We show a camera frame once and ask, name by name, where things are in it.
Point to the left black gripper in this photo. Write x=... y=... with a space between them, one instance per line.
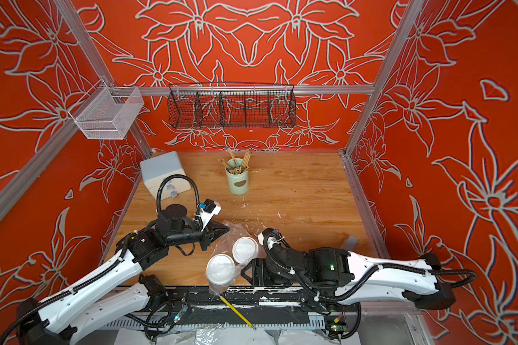
x=209 y=236

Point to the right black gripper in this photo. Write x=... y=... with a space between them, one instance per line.
x=265 y=278

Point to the cream milk tea cup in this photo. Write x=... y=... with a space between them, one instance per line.
x=245 y=249

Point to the clear plastic carrier bag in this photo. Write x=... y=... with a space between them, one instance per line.
x=232 y=252

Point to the red milk tea cup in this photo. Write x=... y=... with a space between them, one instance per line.
x=221 y=270

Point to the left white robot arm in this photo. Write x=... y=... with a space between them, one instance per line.
x=118 y=287

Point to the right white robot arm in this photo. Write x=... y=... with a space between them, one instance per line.
x=330 y=276

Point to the yellow pencil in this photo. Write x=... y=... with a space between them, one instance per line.
x=236 y=312

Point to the green chopstick holder cup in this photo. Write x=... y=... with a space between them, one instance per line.
x=238 y=184

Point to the white drawer box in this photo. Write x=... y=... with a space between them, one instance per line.
x=156 y=169

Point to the clear plastic hanging bin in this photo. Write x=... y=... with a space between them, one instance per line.
x=108 y=113

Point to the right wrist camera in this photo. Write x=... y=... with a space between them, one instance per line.
x=271 y=237

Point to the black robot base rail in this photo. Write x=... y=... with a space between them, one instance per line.
x=241 y=297

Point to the black wire basket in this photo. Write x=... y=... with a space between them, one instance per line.
x=237 y=106

